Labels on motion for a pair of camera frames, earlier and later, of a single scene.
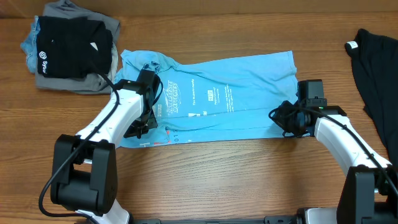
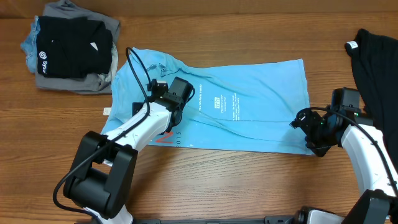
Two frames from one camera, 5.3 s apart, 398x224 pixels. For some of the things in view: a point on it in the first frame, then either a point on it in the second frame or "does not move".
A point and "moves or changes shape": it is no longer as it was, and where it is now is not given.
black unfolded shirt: (375, 63) does not move
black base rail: (294, 219) does not move
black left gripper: (152, 122) to (135, 106)
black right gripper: (279, 120) to (305, 121)
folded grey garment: (91, 84) does not move
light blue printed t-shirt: (229, 98) moves or changes shape
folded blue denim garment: (30, 45) does not move
